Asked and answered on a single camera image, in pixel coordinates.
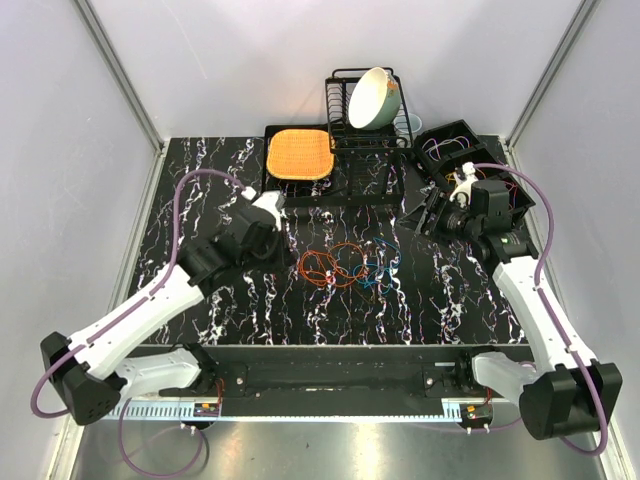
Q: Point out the black wire dish rack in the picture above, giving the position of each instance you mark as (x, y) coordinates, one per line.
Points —
(345, 138)

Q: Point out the black compartment bin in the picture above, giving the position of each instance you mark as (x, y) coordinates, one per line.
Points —
(440, 150)

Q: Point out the cream ceramic bowl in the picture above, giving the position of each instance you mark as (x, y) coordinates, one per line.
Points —
(375, 100)

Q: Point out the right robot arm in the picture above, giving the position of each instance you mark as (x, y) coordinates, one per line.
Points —
(568, 390)

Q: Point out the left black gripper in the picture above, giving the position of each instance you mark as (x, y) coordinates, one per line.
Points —
(275, 235)

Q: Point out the slotted cable duct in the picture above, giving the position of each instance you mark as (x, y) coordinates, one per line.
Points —
(308, 408)

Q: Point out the left aluminium frame post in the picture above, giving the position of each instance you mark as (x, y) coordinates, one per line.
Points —
(98, 33)

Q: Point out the orange woven basket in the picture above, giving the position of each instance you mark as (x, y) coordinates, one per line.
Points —
(300, 155)

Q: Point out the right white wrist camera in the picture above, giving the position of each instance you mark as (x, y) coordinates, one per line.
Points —
(465, 177)

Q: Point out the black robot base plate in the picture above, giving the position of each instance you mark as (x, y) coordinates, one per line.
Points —
(423, 371)

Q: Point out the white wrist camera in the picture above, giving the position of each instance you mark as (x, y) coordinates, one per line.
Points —
(465, 177)
(273, 203)

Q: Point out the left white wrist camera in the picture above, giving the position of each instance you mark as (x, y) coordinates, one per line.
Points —
(273, 203)

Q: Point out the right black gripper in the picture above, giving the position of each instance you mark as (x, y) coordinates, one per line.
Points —
(439, 203)

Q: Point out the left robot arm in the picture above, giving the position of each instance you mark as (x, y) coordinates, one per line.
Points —
(92, 370)

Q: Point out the aluminium frame post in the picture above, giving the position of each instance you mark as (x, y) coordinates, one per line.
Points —
(98, 33)
(571, 35)

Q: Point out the black tray rack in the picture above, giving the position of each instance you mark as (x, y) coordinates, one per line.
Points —
(367, 172)

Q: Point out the clear plastic cup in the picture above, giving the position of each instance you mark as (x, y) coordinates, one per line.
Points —
(407, 126)

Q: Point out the right aluminium frame post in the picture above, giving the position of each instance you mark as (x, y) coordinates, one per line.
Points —
(571, 35)

